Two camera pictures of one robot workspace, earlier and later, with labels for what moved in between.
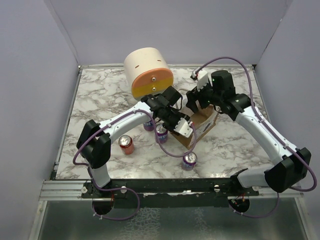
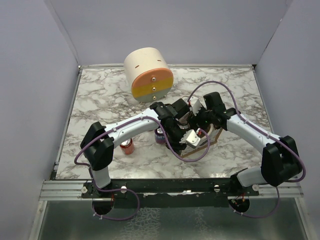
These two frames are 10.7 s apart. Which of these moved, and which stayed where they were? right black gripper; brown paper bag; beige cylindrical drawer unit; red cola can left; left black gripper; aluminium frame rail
Moved: brown paper bag; left black gripper; right black gripper
Stayed: beige cylindrical drawer unit; aluminium frame rail; red cola can left
